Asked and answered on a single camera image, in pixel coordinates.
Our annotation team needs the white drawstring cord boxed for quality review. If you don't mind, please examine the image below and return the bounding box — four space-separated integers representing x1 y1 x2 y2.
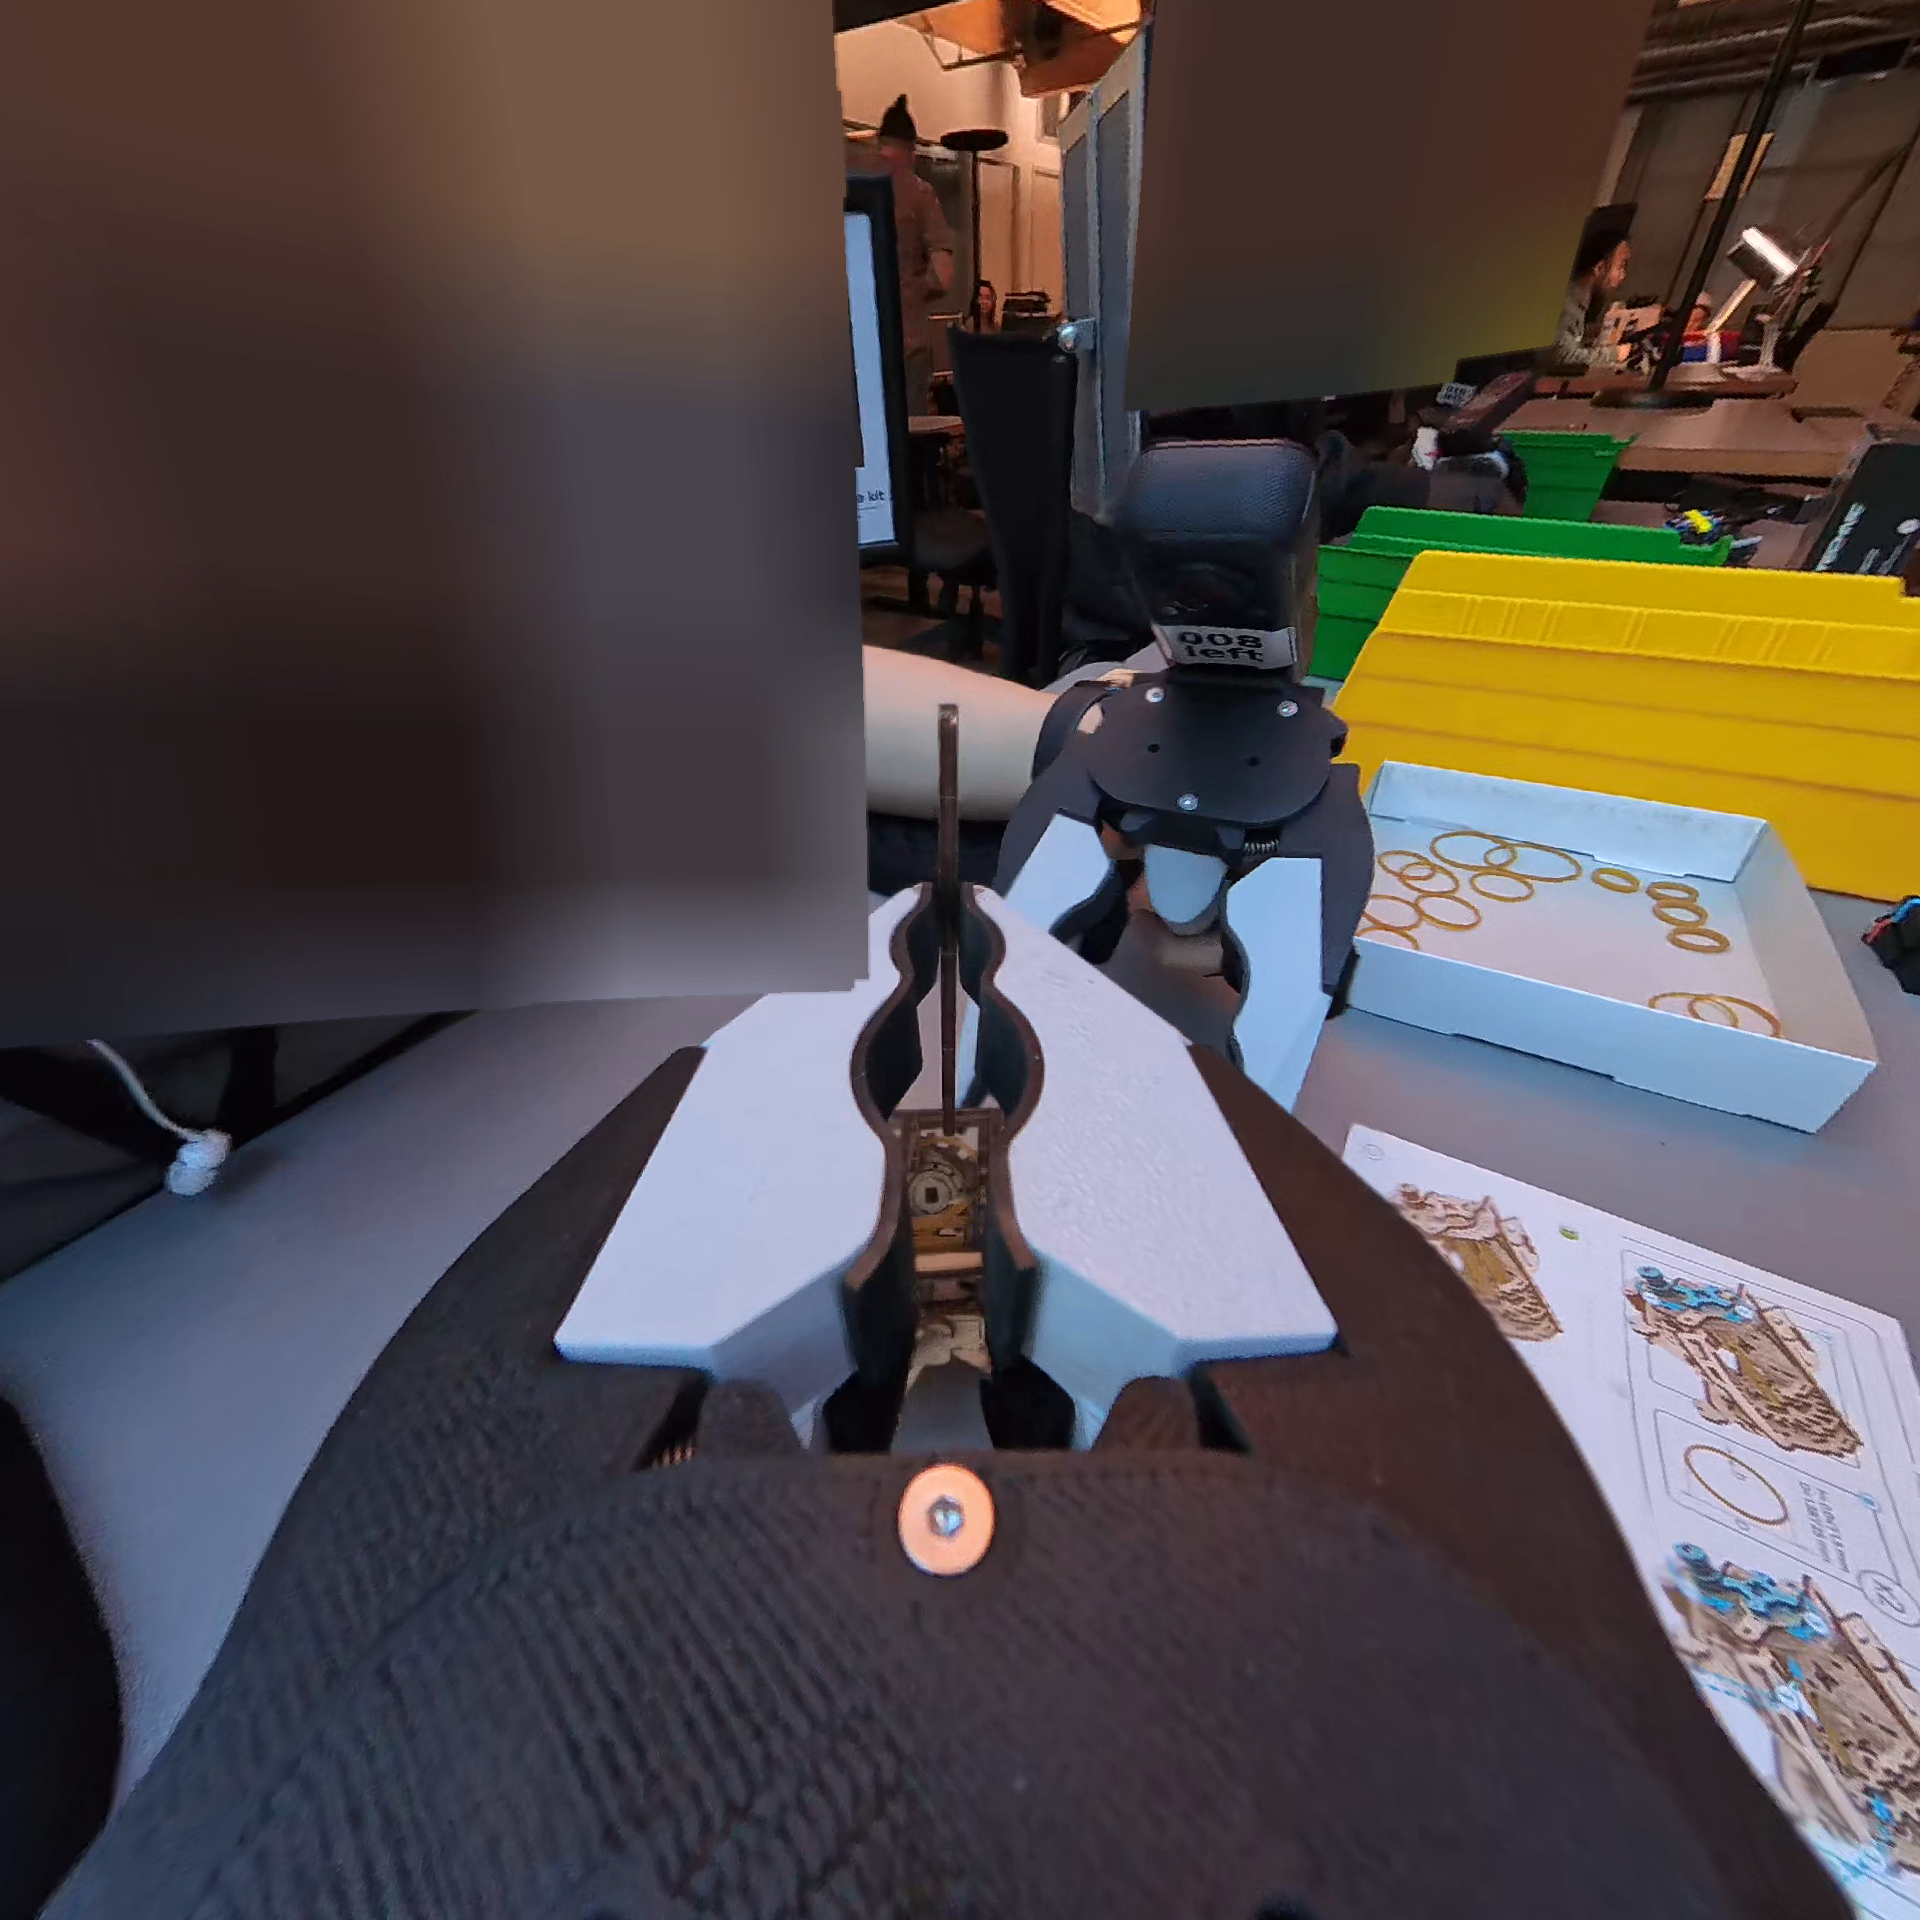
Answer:
86 1036 235 1196

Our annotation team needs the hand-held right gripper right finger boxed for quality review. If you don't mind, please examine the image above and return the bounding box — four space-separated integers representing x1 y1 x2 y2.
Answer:
956 883 1340 1454

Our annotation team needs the black floor lamp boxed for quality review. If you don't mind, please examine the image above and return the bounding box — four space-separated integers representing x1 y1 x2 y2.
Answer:
940 128 1011 333

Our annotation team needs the brown background table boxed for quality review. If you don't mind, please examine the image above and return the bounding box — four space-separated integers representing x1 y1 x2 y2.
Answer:
1529 360 1920 482

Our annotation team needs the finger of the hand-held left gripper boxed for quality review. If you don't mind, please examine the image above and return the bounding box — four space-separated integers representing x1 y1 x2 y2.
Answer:
1213 857 1333 1117
1000 814 1151 971

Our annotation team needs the silver desk lamp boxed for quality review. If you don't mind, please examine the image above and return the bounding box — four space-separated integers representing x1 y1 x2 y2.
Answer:
1724 222 1804 378

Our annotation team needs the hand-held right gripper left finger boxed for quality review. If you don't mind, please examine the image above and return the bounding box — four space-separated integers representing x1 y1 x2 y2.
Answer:
553 883 946 1454

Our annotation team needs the narrow black cardboard box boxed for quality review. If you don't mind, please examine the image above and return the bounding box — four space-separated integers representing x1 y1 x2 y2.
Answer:
1807 442 1920 580

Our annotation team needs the person's left forearm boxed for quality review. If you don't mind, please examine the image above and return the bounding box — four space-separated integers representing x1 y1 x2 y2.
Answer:
863 643 1104 822

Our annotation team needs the black framed display screen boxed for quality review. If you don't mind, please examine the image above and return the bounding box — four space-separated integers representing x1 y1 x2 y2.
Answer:
844 174 915 569

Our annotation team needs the illustrated instruction booklet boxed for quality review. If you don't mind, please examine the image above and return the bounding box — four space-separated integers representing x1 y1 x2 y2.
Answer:
1340 1122 1920 1920

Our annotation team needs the group of tan rubber bands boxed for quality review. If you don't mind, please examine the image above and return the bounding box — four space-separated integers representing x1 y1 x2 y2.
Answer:
1358 827 1785 1040

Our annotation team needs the thin dark wooden stick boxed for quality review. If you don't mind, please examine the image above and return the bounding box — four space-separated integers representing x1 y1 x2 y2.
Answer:
936 703 967 1134

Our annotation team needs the small green plastic bin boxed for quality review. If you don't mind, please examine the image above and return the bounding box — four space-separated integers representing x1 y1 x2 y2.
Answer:
1500 431 1635 524

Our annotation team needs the yellow plastic bin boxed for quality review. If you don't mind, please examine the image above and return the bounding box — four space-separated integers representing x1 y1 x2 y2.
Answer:
1333 549 1920 902

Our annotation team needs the white cardboard tray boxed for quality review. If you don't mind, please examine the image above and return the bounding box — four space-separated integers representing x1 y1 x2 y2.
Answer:
1344 761 1879 1134

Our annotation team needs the large green plastic bin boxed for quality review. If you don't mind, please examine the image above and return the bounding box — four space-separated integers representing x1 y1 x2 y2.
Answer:
1306 508 1735 683

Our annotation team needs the grey partition panel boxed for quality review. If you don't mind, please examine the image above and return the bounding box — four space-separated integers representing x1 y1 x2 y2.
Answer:
1058 30 1151 519

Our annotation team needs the wooden model car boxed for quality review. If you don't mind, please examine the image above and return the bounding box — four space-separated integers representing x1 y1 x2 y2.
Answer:
898 1117 1004 1389

